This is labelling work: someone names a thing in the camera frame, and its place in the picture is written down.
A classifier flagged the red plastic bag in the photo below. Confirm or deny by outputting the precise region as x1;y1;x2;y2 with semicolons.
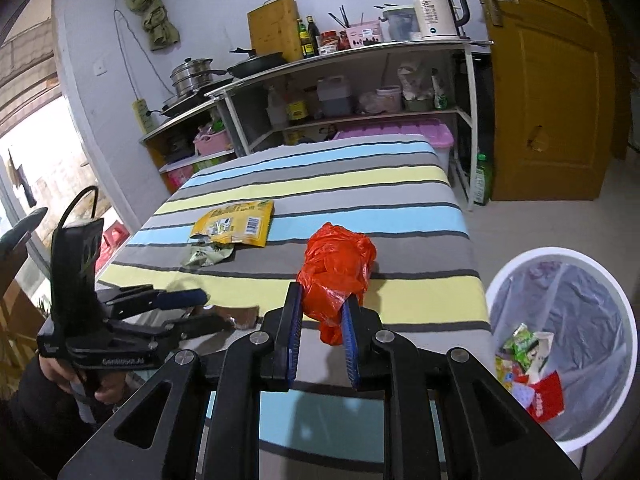
296;222;378;346

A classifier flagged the dark sauce bottle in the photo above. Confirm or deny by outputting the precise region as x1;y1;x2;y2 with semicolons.
296;18;312;59
306;15;322;57

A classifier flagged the pink plastic bucket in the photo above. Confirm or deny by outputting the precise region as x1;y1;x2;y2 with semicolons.
375;85;403;113

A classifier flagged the yellow power strip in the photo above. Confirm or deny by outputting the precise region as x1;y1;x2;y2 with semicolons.
132;99;155;133

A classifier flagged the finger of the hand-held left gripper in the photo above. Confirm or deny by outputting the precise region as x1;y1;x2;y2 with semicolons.
57;281;304;480
150;312;236;348

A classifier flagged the black frying pan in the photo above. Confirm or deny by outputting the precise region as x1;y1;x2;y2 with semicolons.
227;47;290;80

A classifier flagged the white trash bin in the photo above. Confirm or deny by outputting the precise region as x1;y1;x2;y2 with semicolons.
484;246;638;456

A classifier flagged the pink plastic basket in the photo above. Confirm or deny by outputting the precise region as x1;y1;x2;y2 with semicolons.
192;127;235;157

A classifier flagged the striped tablecloth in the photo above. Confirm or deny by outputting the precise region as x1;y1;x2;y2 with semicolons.
97;134;493;480

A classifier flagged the red printed wrapper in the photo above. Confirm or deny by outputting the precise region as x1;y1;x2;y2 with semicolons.
525;372;565;421

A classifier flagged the wooden door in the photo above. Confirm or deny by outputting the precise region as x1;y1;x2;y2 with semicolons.
467;0;633;203

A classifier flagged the person's left forearm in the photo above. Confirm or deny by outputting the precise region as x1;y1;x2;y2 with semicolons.
0;360;116;480

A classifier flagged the pink lidded storage box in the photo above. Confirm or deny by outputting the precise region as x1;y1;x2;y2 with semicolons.
332;117;455;173

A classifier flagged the white plastic bag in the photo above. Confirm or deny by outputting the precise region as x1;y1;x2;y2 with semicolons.
397;62;436;101

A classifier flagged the wooden shelf unit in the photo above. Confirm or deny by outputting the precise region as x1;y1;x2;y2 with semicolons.
140;105;236;193

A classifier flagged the metal door handle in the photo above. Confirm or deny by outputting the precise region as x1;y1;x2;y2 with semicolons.
484;0;520;27

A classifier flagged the white plastic bottle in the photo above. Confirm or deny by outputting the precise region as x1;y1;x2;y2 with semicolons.
266;85;287;128

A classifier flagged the pale green packet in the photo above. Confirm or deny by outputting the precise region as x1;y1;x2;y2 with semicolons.
181;240;235;267

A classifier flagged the gold foil wrapper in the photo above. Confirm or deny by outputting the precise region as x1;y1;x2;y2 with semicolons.
495;354;518;391

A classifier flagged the white foam fruit net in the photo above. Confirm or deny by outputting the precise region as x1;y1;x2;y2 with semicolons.
515;377;537;406

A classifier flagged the white electric kettle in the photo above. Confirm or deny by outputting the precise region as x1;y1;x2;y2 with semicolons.
407;0;471;41

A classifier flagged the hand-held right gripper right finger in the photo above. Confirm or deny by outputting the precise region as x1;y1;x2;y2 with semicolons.
341;295;583;480

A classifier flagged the pink utensil holder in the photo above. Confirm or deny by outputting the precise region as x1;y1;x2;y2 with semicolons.
346;20;383;50

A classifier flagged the yellow snack packet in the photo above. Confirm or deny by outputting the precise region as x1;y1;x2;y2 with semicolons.
191;200;276;247

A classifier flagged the steel steamer pot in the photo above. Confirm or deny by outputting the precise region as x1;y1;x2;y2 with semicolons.
170;57;228;97

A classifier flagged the induction cooker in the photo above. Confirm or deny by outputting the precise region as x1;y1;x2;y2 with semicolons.
160;92;221;117

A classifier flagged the clear storage container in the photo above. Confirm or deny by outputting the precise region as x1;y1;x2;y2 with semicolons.
382;5;418;43

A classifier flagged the wooden cutting board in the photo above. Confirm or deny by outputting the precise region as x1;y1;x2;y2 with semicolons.
247;0;301;63

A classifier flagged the person's left hand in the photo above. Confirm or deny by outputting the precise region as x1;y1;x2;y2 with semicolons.
39;355;126;403

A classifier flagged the large green bottle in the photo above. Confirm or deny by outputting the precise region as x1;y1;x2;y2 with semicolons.
472;152;495;207

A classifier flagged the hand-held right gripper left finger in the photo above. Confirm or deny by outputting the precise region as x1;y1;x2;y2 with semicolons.
57;281;304;480

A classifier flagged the green snack wrapper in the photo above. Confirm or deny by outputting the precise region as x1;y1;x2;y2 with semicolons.
502;324;553;376

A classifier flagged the white shelf unit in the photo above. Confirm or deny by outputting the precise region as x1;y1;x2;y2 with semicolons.
205;39;493;211

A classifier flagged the dark bottle yellow label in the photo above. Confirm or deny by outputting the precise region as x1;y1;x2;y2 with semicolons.
285;87;308;125

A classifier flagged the green hanging cloth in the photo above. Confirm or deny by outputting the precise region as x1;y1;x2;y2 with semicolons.
119;0;181;52

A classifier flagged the pink snack box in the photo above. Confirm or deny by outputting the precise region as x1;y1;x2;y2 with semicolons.
167;167;196;191

